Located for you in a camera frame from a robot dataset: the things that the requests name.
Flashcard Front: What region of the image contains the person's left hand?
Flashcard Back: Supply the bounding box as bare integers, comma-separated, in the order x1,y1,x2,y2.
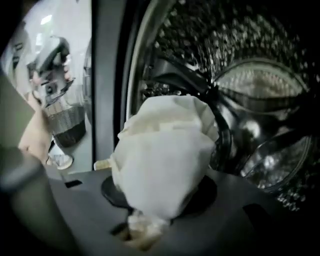
61,55,74,83

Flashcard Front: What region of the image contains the woven grey basket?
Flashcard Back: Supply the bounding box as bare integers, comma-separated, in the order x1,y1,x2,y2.
46,104,87,149

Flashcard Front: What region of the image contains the white shoe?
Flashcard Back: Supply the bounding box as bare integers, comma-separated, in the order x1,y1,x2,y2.
48,147,74,171

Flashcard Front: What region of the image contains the washing machine with steel drum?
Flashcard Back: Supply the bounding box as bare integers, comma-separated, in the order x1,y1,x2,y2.
91,0,320,213

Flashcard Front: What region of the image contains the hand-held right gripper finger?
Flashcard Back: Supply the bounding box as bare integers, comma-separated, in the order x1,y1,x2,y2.
93,159,113,171

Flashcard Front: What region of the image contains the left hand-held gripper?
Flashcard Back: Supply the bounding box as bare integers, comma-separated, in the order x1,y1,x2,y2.
26,36,76,109

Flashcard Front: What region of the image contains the white cloth garment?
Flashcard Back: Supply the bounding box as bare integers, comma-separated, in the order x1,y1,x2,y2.
109,94,221,227

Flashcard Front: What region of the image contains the person's left forearm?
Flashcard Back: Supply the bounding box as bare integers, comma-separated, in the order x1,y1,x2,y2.
18,92,55,163

